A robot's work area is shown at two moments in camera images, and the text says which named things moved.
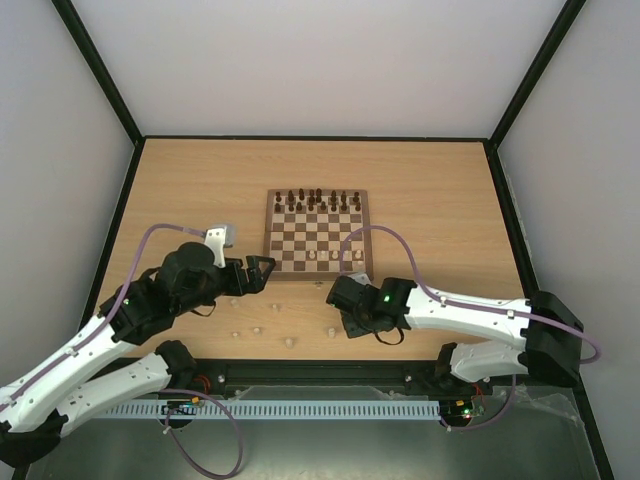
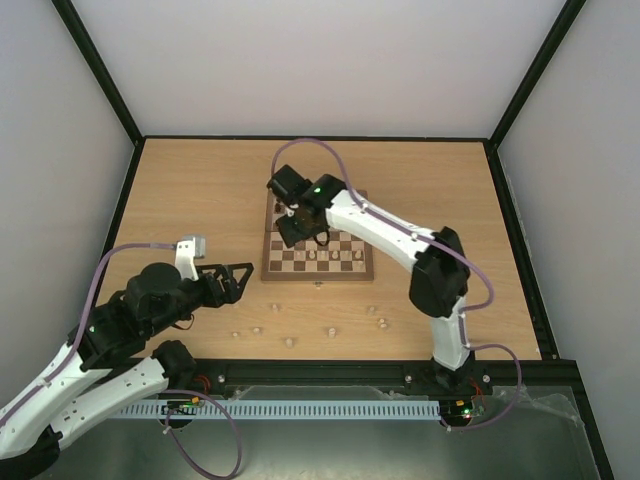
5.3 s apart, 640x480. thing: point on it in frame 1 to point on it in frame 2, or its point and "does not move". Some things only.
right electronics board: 465,408 does not move
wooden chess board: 306,229 does not move
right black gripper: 347,301 to 291,232
